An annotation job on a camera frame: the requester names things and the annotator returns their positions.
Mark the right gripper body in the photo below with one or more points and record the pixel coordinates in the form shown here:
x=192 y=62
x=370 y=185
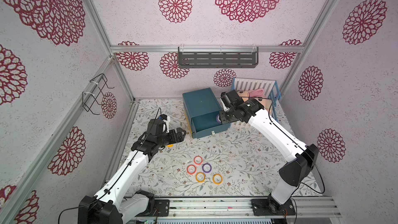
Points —
x=227 y=115

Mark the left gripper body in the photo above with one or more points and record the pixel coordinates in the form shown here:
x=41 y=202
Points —
x=168 y=138

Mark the teal top drawer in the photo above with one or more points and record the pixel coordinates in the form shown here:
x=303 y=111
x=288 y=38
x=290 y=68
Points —
x=206 y=125

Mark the teal drawer cabinet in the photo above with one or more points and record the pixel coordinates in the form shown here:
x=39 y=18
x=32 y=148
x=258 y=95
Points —
x=200 y=102

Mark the purple tape roll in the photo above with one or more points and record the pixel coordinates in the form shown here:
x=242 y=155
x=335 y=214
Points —
x=218 y=119
x=206 y=168

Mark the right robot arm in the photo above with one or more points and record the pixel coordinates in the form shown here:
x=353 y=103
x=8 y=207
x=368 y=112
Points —
x=300 y=158

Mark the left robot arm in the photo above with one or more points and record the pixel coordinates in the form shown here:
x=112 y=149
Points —
x=108 y=206

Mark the red tape roll left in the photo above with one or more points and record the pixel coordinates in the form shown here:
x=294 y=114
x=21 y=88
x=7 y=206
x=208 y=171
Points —
x=191 y=169

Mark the red tape roll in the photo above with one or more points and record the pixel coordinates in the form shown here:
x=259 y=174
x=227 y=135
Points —
x=198 y=160
x=191 y=169

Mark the red tape roll upper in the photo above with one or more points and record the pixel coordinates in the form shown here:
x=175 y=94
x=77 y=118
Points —
x=198 y=160

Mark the orange tape roll left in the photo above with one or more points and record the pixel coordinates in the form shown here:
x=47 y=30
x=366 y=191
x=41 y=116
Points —
x=200 y=177

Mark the orange tape roll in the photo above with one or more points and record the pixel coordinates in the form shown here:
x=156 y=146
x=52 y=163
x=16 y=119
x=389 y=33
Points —
x=217 y=179
x=200 y=177

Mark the orange tape roll right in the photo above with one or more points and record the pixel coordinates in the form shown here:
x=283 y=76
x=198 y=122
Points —
x=217 y=179

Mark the plush doll blue outfit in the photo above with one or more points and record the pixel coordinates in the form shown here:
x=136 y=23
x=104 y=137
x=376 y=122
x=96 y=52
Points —
x=243 y=94

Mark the plush doll striped shirt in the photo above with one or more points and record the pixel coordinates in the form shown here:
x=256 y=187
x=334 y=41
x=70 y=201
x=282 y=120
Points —
x=267 y=103

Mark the white blue toy crib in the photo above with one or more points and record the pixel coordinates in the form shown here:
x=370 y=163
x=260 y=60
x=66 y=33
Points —
x=270 y=90

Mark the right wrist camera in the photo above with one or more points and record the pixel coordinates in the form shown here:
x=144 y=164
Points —
x=231 y=99

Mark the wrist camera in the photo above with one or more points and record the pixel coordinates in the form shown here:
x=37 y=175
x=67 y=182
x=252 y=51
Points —
x=159 y=126
x=231 y=99

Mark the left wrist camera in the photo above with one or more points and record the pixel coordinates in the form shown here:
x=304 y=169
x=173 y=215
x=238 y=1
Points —
x=159 y=126

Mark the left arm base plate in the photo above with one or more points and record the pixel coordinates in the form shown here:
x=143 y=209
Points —
x=156 y=208

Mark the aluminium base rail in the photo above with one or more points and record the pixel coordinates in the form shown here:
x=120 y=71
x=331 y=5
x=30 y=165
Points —
x=240 y=207

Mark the grey wall shelf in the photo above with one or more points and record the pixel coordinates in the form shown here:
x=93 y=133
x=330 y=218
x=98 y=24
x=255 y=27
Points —
x=218 y=59

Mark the black wire wall rack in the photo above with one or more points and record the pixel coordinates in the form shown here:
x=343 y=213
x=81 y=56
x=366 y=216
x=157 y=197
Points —
x=90 y=98

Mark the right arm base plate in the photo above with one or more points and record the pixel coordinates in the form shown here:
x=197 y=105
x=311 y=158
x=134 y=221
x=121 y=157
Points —
x=264 y=207

